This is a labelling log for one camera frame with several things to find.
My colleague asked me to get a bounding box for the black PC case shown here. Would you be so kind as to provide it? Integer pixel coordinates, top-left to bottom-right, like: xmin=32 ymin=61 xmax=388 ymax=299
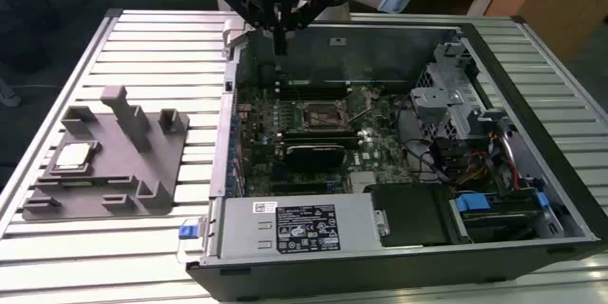
xmin=184 ymin=15 xmax=608 ymax=303

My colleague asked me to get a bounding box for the grey metal foot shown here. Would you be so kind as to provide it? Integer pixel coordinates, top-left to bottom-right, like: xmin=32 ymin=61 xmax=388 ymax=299
xmin=0 ymin=78 xmax=21 ymax=108

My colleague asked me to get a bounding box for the blue disk carrier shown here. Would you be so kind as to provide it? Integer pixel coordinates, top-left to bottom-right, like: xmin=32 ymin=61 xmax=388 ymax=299
xmin=453 ymin=192 xmax=492 ymax=214

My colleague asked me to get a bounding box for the silver CPU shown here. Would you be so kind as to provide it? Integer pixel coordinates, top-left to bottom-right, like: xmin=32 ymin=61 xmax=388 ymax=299
xmin=52 ymin=142 xmax=98 ymax=170

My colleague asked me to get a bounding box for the silver chipset heatsink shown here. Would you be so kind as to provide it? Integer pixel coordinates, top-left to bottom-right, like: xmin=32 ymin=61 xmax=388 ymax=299
xmin=348 ymin=171 xmax=377 ymax=192

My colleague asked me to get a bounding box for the grey parts rack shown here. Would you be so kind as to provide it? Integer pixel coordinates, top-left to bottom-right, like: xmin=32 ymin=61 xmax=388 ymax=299
xmin=21 ymin=85 xmax=190 ymax=224

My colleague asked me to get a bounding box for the black plastic shroud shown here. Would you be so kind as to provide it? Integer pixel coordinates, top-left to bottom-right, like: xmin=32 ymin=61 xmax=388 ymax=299
xmin=369 ymin=182 xmax=472 ymax=248

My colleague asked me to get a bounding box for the grey power supply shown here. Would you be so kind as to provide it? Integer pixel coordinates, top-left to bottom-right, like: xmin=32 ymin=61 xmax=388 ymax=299
xmin=201 ymin=195 xmax=381 ymax=261

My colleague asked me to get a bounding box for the red data wire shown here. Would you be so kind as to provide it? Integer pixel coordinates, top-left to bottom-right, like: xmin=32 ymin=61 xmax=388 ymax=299
xmin=502 ymin=140 xmax=522 ymax=192

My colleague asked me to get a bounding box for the metal socket cover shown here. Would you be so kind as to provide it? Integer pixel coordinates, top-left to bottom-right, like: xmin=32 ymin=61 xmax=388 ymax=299
xmin=332 ymin=85 xmax=378 ymax=124

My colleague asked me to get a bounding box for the grey case latch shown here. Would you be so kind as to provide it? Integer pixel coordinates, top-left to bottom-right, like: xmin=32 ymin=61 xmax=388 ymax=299
xmin=221 ymin=19 xmax=249 ymax=48

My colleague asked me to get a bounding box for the black rating label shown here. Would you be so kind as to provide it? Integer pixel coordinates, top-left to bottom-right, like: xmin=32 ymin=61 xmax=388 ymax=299
xmin=274 ymin=204 xmax=342 ymax=252

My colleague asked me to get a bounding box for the wooden cabinet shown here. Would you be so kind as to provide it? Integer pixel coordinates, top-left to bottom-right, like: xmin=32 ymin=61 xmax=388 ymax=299
xmin=486 ymin=0 xmax=608 ymax=66

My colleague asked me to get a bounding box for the CPU socket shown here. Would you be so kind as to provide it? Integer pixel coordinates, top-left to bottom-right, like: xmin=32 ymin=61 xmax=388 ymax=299
xmin=294 ymin=99 xmax=353 ymax=132

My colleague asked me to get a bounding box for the black graphics card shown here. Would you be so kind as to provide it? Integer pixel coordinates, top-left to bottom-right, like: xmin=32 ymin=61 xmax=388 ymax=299
xmin=282 ymin=142 xmax=346 ymax=173

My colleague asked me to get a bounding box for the green RAM stick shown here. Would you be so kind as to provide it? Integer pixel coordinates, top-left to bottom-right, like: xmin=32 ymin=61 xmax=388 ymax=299
xmin=58 ymin=177 xmax=110 ymax=187

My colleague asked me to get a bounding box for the yellow power wire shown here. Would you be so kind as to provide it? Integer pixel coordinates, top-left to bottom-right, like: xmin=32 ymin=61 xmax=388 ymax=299
xmin=453 ymin=163 xmax=493 ymax=184

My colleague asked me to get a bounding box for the green motherboard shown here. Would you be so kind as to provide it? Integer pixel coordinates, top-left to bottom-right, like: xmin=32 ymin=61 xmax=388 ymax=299
xmin=234 ymin=81 xmax=430 ymax=198

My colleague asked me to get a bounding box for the black hard disk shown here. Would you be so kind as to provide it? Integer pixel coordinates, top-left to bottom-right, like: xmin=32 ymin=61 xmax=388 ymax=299
xmin=458 ymin=207 xmax=542 ymax=244

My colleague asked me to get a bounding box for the black expansion slot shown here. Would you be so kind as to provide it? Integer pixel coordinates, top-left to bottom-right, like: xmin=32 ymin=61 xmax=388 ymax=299
xmin=270 ymin=181 xmax=333 ymax=194

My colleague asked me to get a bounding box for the grey metal drive cage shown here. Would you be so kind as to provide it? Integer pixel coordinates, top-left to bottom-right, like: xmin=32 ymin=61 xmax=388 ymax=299
xmin=408 ymin=42 xmax=497 ymax=141

